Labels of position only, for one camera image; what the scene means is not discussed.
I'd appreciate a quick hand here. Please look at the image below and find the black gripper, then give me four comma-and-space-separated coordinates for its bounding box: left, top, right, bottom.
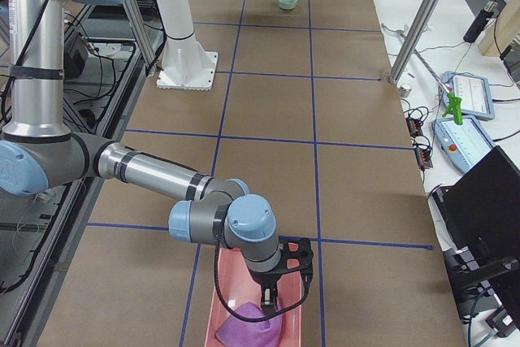
251, 271, 282, 316

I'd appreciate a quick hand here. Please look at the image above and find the purple cloth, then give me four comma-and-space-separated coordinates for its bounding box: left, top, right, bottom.
215, 315, 283, 347

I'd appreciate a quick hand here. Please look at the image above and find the green bowl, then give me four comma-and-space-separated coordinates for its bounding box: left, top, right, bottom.
277, 0, 299, 11

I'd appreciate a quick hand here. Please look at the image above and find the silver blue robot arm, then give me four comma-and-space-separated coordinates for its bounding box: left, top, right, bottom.
1, 0, 284, 319

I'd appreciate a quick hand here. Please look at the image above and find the near teach pendant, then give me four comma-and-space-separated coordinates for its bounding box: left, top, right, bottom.
433, 115, 496, 174

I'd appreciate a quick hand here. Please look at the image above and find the teach pendant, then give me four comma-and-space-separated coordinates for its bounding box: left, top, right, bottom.
440, 71, 495, 120
433, 115, 496, 174

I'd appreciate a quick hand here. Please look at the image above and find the reacher grabber tool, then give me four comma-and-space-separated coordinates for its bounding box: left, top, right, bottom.
411, 49, 462, 125

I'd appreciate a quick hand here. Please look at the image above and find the far teach pendant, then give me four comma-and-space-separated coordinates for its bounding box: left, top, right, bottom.
440, 71, 495, 120

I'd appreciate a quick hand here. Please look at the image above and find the black handheld device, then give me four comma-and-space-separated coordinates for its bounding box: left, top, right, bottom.
463, 1, 498, 43

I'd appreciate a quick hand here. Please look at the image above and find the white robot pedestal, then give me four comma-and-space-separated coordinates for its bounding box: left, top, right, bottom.
156, 0, 219, 91

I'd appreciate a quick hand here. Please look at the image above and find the aluminium frame post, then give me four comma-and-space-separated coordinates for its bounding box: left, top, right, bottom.
388, 0, 439, 84

